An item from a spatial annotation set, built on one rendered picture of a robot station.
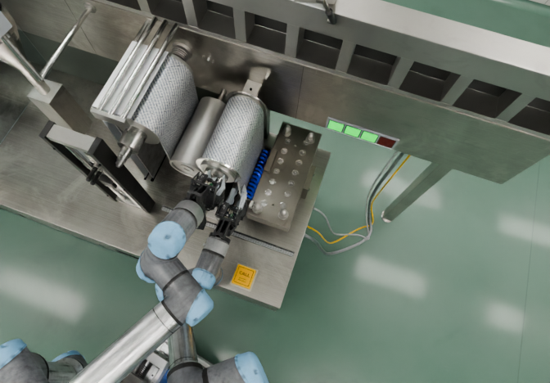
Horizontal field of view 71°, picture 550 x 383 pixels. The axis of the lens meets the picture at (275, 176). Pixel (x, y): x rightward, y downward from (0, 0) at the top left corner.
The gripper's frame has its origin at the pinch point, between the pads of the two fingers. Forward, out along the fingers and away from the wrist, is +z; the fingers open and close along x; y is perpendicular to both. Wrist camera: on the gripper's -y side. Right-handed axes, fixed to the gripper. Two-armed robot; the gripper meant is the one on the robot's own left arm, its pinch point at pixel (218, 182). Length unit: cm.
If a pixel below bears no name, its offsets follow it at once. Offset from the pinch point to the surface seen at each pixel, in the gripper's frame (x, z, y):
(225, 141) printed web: 1.8, 5.6, 11.5
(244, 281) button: -14.9, 5.3, -39.3
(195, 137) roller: 13.7, 11.7, 6.4
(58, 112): 69, 18, -5
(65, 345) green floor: 73, 21, -146
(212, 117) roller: 11.4, 18.8, 11.8
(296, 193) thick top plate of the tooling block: -22.7, 25.0, -9.3
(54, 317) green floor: 87, 29, -139
